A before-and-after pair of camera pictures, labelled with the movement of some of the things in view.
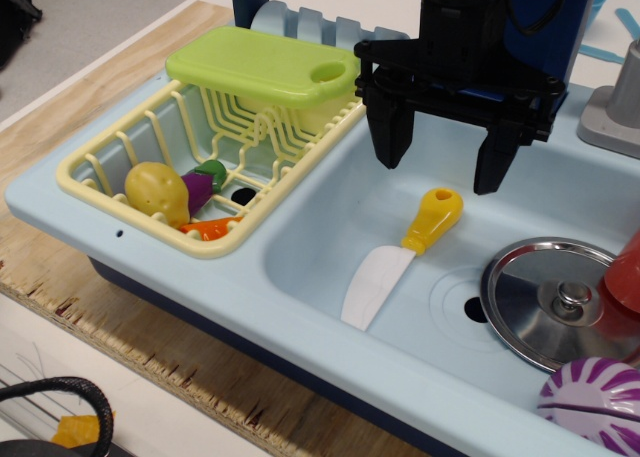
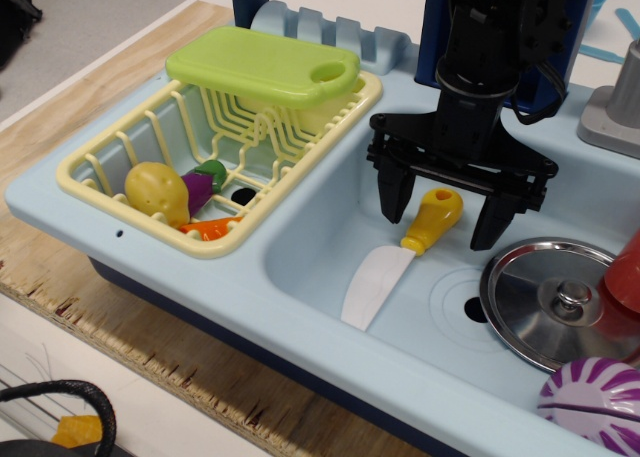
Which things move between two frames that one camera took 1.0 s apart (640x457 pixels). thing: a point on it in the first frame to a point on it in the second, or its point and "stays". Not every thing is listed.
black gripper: [458, 66] to [462, 143]
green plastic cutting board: [266, 66] stays
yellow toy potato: [156, 188] stays
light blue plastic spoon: [608, 56] stays
